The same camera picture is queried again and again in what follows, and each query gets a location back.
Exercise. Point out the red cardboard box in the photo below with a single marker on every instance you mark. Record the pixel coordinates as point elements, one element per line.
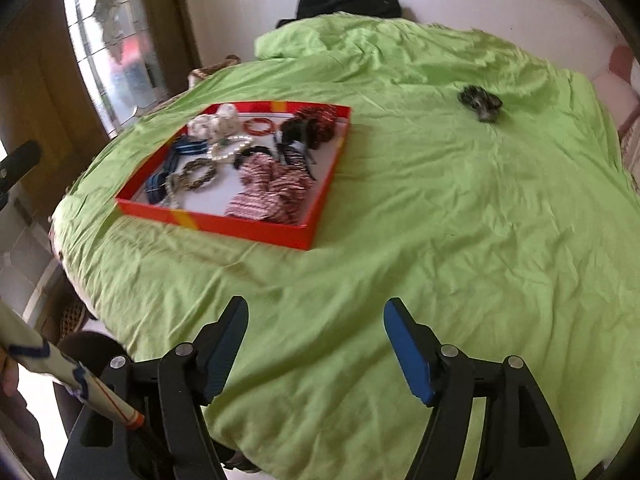
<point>240,229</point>

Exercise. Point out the red polka-dot scrunchie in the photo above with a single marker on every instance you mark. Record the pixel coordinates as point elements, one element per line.
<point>320,120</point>

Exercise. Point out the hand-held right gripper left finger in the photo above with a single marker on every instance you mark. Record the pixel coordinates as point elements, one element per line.
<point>227,360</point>

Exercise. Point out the white pole with orange tip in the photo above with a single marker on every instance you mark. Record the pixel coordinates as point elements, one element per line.
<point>45,355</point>

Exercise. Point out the wooden door with glass pane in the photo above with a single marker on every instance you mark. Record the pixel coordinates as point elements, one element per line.
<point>30,85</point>

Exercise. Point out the dark patterned hair accessory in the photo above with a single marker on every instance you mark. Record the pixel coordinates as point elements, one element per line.
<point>295,132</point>

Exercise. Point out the brown blanket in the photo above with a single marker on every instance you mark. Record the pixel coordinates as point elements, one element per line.
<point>200,75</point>

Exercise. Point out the white polka-dot scrunchie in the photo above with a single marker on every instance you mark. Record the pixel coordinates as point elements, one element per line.
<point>212,125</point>

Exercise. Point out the pink patterned pillow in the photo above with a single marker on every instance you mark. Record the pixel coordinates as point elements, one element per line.
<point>622,90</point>

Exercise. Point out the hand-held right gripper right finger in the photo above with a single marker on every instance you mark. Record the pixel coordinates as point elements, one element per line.
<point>407,355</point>

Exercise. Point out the black cloth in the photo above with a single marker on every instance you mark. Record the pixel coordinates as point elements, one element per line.
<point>350,2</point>

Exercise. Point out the dark patterned scrunchie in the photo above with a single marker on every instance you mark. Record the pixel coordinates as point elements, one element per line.
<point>482,102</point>

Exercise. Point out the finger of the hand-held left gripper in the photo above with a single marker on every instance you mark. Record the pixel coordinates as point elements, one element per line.
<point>22,157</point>

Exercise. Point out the red white striped scrunchie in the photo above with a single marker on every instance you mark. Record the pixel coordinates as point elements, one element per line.
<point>270,190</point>

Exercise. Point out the green bed sheet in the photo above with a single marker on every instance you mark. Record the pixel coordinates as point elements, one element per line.
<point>425,210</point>

